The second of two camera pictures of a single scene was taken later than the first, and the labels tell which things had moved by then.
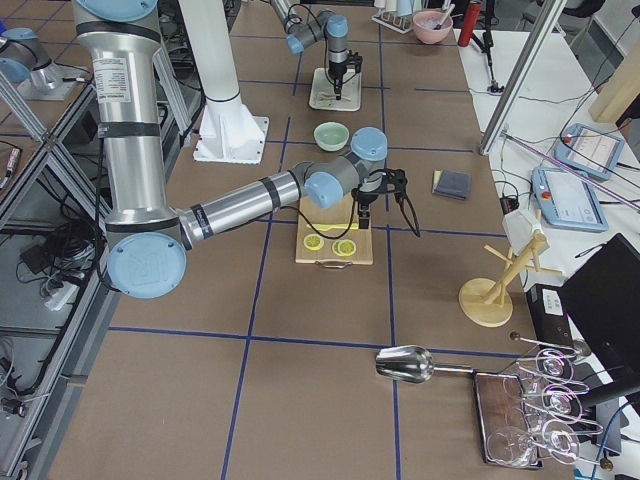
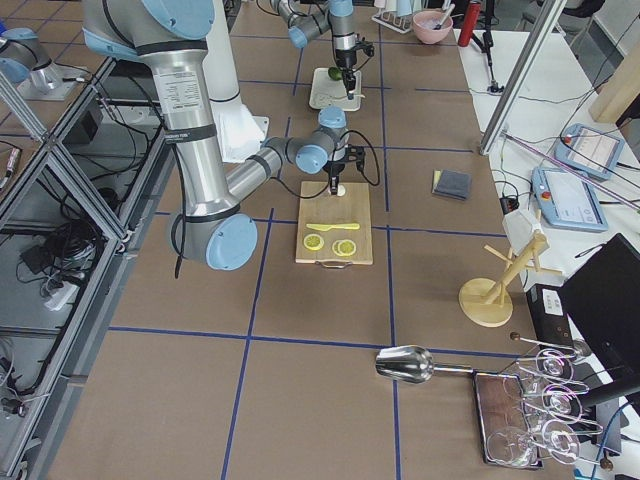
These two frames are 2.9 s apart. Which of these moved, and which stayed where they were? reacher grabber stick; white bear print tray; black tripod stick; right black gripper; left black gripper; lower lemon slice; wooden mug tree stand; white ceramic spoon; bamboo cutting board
Moved: white ceramic spoon; right black gripper; left black gripper
Stayed: reacher grabber stick; bamboo cutting board; lower lemon slice; white bear print tray; wooden mug tree stand; black tripod stick
